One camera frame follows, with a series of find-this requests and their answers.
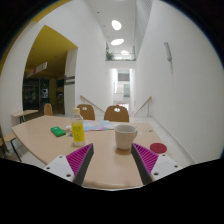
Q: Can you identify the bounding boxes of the wooden chair far left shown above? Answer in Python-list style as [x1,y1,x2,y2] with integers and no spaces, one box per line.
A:
[44,103,53,116]

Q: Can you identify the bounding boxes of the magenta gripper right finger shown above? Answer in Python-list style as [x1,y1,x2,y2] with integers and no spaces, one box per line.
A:
[131,143,182,185]

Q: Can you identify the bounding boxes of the wooden chair right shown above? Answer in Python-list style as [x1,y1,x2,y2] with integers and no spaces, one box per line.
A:
[104,105,129,122]

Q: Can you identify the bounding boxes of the wooden chair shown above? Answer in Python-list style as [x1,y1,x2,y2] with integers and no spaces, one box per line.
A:
[78,104,95,120]
[104,105,129,122]
[44,103,53,116]

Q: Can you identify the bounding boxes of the balcony plant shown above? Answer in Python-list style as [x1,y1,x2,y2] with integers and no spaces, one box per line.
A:
[106,51,114,61]

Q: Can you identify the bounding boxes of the green small box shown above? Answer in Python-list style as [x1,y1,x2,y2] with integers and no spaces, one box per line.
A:
[51,127,66,137]

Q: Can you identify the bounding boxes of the right stair handrail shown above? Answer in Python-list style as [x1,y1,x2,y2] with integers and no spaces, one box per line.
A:
[134,96,152,115]

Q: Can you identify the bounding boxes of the small side table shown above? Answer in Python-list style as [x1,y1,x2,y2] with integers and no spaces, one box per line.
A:
[11,110,37,123]

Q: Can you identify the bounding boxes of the colourful paper sheet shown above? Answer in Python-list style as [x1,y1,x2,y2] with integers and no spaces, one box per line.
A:
[65,121,113,132]

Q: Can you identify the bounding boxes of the left stair handrail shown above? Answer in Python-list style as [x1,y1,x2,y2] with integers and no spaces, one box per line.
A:
[80,95,105,113]

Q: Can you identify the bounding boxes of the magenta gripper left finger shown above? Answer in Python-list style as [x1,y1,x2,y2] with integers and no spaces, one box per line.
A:
[44,144,94,186]

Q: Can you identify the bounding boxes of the hanging sign white red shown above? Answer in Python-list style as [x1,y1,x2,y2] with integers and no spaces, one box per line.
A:
[26,62,48,78]

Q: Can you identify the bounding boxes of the stair handrail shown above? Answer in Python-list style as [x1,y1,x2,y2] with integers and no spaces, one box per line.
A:
[80,95,105,113]
[134,96,152,115]

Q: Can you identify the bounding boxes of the red round coaster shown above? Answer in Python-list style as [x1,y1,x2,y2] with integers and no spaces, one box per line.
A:
[150,143,167,154]

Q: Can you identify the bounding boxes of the beige ceramic mug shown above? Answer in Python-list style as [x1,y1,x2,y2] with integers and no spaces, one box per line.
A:
[115,125,137,150]

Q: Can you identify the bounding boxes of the yellow drink bottle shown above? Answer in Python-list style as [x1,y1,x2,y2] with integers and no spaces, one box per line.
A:
[71,108,85,146]

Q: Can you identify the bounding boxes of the chair at left edge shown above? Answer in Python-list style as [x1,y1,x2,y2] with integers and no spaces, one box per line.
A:
[0,126,21,161]

